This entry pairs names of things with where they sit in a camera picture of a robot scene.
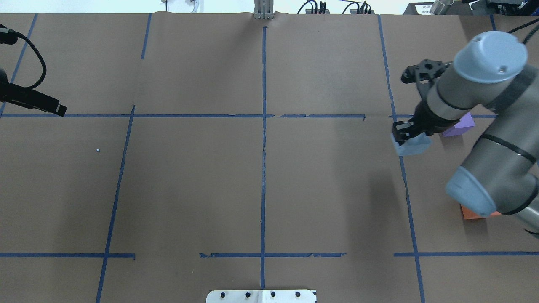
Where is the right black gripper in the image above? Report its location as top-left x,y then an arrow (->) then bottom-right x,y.
392,101 -> 460,146

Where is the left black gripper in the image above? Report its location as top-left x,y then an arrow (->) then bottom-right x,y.
0,82 -> 67,117

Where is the light blue foam block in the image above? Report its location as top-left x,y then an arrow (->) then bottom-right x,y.
391,133 -> 432,157

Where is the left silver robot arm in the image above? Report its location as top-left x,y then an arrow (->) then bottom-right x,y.
0,69 -> 67,117

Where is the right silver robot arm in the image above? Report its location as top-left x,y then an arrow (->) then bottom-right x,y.
391,27 -> 538,238

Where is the purple block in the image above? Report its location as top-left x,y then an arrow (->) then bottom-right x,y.
442,113 -> 475,137

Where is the orange block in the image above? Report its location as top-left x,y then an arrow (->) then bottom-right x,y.
460,205 -> 501,220

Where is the silver metal cylinder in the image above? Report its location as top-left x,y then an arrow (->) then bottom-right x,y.
430,0 -> 455,15

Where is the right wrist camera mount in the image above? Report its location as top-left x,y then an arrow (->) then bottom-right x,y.
400,59 -> 452,101

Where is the left black camera cable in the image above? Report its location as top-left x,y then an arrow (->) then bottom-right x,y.
8,29 -> 48,90

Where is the black camera cable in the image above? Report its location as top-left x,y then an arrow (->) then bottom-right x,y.
8,29 -> 48,90
507,21 -> 539,45

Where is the right black camera cable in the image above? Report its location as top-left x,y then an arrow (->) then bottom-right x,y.
507,21 -> 539,45

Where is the aluminium frame post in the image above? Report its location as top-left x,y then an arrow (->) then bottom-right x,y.
253,0 -> 275,20

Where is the white camera pole base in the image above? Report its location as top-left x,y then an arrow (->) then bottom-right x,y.
206,289 -> 318,303

